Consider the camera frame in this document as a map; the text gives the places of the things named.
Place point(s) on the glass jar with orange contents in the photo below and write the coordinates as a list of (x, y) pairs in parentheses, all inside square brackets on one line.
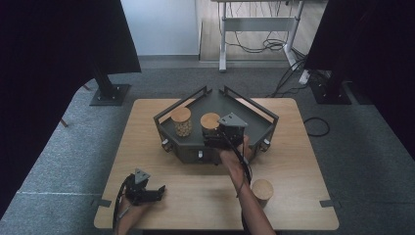
[(209, 120)]

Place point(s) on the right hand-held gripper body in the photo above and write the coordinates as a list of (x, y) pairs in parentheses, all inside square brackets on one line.
[(231, 135)]

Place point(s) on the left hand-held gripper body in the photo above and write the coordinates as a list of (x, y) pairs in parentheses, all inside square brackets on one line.
[(138, 194)]

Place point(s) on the grey tape strip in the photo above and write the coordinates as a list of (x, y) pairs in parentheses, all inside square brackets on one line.
[(101, 202), (330, 203)]

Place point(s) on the person's right hand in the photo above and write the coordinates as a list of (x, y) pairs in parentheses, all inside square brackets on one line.
[(233, 163)]

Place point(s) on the black metal stand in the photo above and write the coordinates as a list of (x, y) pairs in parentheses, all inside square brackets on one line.
[(331, 94), (109, 94)]

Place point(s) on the black curtain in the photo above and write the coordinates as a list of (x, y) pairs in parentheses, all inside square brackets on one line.
[(49, 65), (375, 49)]

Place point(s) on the white desk frame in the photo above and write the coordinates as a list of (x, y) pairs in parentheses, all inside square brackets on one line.
[(257, 24)]

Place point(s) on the person's left hand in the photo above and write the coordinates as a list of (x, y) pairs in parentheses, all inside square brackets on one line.
[(130, 213)]

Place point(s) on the glass jar with pale nuts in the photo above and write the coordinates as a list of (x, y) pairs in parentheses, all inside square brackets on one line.
[(181, 122)]

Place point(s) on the glass jar with dark contents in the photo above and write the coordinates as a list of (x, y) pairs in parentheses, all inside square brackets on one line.
[(262, 190)]

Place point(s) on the white power strip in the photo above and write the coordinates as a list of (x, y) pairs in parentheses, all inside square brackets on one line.
[(304, 77)]

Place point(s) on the dark grey corner rack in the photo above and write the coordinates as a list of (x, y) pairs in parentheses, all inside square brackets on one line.
[(192, 143)]

